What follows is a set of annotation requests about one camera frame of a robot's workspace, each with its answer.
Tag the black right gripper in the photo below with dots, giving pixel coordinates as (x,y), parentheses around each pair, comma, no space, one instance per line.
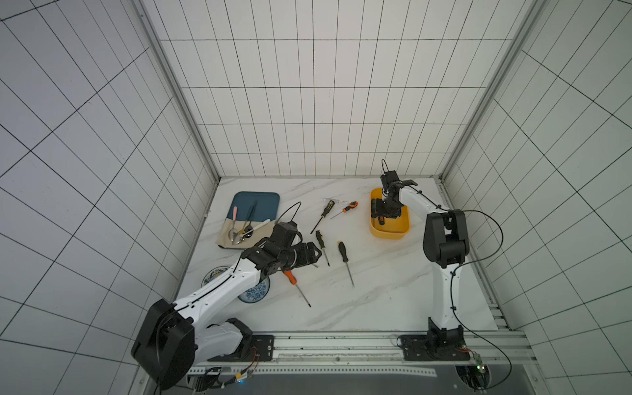
(385,207)

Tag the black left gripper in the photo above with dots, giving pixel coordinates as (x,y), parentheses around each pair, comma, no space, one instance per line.
(311,259)

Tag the large orange black screwdriver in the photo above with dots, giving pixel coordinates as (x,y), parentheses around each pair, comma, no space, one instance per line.
(290,276)

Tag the black yellow deli screwdriver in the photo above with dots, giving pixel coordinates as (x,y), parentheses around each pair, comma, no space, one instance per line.
(343,252)

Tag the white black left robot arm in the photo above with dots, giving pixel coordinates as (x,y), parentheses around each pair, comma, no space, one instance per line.
(176,335)

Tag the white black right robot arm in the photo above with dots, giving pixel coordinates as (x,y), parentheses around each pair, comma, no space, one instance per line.
(446,245)

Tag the yellow plastic storage box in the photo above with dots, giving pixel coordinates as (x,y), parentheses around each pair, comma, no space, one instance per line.
(393,229)

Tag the small orange black screwdriver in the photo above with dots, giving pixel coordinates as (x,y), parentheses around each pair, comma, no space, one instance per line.
(352,205)

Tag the long brown black screwdriver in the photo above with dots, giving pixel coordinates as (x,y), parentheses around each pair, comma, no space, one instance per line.
(327,209)

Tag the beige cloth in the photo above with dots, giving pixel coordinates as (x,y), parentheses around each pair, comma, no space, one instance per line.
(223,239)

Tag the dark teal tray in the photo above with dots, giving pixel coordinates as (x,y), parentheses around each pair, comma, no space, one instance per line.
(268,203)

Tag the metal spoon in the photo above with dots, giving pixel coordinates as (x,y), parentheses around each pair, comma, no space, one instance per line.
(240,235)

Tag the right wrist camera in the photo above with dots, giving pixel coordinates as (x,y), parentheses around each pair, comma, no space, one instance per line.
(389,178)

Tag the pink handled spoon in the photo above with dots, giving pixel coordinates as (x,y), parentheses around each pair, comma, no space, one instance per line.
(234,214)

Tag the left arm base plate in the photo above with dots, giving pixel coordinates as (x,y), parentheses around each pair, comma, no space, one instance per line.
(256,347)

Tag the aluminium mounting rail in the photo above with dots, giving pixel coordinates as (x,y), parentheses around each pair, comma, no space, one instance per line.
(370,352)

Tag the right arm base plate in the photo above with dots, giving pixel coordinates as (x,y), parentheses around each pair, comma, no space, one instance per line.
(428,348)

